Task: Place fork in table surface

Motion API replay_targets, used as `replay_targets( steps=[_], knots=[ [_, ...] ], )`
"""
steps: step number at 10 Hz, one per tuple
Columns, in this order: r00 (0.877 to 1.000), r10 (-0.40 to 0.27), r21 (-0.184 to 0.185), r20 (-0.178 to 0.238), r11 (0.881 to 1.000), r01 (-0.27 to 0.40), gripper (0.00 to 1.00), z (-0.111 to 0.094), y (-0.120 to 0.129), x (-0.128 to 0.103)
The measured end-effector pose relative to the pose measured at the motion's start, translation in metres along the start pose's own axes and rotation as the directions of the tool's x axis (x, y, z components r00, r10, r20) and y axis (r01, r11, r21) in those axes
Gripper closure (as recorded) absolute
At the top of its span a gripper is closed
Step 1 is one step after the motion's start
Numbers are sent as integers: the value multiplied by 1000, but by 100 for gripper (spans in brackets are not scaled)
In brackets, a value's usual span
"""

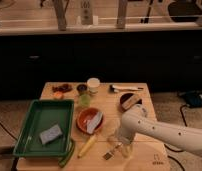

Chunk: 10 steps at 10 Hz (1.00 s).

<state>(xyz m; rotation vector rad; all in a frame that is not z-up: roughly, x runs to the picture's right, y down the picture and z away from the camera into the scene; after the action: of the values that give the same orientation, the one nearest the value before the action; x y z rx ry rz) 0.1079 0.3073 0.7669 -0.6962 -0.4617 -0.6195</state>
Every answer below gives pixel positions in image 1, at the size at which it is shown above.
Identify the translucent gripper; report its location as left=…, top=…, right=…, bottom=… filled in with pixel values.
left=107, top=126, right=135, bottom=158

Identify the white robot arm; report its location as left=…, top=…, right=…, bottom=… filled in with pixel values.
left=114, top=104, right=202, bottom=158

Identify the small wooden brush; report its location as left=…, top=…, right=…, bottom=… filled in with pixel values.
left=103, top=143, right=122, bottom=160

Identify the yellow banana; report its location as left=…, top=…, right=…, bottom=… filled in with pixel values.
left=77, top=135, right=97, bottom=158

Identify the wooden block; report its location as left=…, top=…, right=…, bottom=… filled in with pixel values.
left=121, top=96, right=142, bottom=110

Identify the orange bowl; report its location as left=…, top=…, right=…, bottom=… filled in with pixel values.
left=76, top=107, right=104, bottom=135

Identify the green cup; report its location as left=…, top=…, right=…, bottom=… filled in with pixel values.
left=78, top=94, right=90, bottom=107

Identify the white cup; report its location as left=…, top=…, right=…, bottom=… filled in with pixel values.
left=87, top=78, right=100, bottom=94

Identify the green cucumber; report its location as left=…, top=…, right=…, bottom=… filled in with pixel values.
left=58, top=139, right=75, bottom=168

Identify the dark small cup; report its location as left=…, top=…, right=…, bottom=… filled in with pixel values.
left=77, top=84, right=87, bottom=95

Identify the grey sponge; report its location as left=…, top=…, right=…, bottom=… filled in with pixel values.
left=39, top=125, right=62, bottom=145

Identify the blue device on floor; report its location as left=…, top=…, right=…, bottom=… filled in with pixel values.
left=184, top=92, right=202, bottom=108

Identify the orange small object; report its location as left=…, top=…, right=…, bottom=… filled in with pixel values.
left=53, top=91, right=64, bottom=100

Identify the green plastic tray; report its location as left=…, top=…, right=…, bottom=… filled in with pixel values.
left=13, top=99, right=74, bottom=157

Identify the black floor cable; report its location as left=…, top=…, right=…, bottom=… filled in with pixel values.
left=164, top=103, right=192, bottom=171

